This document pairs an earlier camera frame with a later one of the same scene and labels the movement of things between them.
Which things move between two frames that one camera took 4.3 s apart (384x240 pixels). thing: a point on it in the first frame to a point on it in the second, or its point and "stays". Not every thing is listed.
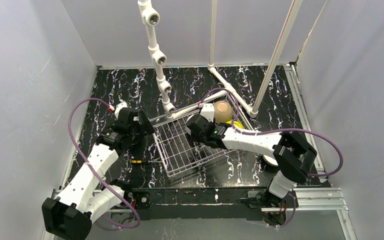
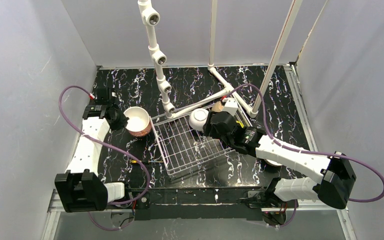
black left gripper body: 143,120 to 117,118
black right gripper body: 192,128 to 210,124
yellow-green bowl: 237,124 stays
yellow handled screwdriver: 135,161 stays
